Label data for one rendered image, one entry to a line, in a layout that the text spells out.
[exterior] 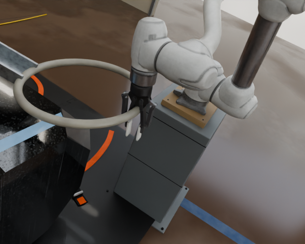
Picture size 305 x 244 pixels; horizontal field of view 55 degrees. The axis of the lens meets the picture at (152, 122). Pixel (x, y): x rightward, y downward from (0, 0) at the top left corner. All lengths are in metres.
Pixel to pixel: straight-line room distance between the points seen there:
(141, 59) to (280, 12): 0.58
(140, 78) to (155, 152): 0.87
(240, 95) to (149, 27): 0.74
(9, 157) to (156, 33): 0.66
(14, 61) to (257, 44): 0.99
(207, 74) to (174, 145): 0.92
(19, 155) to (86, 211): 0.94
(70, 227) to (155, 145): 0.71
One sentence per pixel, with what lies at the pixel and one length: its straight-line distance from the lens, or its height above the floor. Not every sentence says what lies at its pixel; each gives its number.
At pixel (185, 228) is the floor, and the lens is 2.17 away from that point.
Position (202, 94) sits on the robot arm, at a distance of 1.60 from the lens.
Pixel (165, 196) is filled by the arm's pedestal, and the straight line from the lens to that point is 1.91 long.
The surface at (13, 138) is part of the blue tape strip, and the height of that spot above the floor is 0.85.
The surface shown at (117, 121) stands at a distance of 0.96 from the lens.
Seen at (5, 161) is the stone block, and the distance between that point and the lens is 1.13.
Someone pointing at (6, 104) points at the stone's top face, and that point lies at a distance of 1.26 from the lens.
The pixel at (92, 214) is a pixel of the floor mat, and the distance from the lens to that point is 1.99.
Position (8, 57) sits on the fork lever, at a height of 1.01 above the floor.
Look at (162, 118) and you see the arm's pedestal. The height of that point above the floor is 0.76.
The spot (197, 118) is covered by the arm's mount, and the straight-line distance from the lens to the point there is 1.60.
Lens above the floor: 1.63
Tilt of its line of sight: 34 degrees down
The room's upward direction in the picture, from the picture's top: 23 degrees clockwise
